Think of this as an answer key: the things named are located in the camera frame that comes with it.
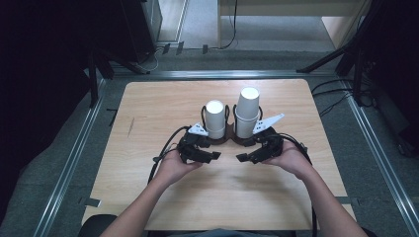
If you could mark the light wooden furniture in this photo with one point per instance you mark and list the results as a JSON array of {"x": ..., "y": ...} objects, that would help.
[{"x": 283, "y": 7}]

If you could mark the person's grey-blue clothing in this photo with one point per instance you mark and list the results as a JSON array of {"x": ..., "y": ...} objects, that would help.
[{"x": 227, "y": 233}]

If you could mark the black chair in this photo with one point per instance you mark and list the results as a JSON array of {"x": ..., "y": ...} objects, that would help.
[{"x": 95, "y": 223}]

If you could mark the black tape strip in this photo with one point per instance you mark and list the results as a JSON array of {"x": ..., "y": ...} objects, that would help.
[
  {"x": 90, "y": 202},
  {"x": 347, "y": 200}
]

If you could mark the white paper cup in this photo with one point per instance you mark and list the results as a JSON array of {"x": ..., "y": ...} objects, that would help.
[{"x": 215, "y": 120}]

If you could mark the person's left hand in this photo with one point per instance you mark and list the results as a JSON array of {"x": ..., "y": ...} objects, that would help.
[{"x": 173, "y": 169}]

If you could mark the dark cabinet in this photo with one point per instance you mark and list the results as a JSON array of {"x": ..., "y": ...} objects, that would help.
[{"x": 140, "y": 29}]

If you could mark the black metal stand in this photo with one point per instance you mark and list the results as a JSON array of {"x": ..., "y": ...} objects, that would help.
[{"x": 94, "y": 79}]

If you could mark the person's right hand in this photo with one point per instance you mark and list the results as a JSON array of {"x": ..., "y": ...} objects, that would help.
[{"x": 294, "y": 161}]

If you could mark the dark curtain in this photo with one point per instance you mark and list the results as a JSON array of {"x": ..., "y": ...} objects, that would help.
[
  {"x": 36, "y": 82},
  {"x": 400, "y": 65}
]

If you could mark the black tripod stand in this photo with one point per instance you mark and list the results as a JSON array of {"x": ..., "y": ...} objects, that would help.
[{"x": 349, "y": 49}]

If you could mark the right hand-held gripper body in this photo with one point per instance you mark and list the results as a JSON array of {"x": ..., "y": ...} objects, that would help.
[{"x": 271, "y": 144}]

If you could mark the aluminium floor rail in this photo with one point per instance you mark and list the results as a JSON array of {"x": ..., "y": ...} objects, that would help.
[
  {"x": 224, "y": 74},
  {"x": 66, "y": 171},
  {"x": 378, "y": 144}
]

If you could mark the stack of white cups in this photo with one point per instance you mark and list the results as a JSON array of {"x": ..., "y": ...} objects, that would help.
[{"x": 247, "y": 108}]

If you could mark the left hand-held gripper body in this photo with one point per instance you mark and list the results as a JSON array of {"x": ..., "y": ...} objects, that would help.
[{"x": 192, "y": 144}]

